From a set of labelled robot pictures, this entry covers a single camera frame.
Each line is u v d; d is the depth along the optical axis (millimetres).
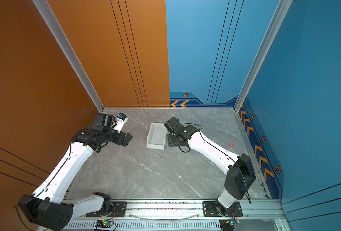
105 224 706
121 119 671
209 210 725
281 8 699
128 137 692
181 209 755
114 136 653
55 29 758
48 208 367
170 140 718
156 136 1058
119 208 742
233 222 697
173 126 610
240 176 411
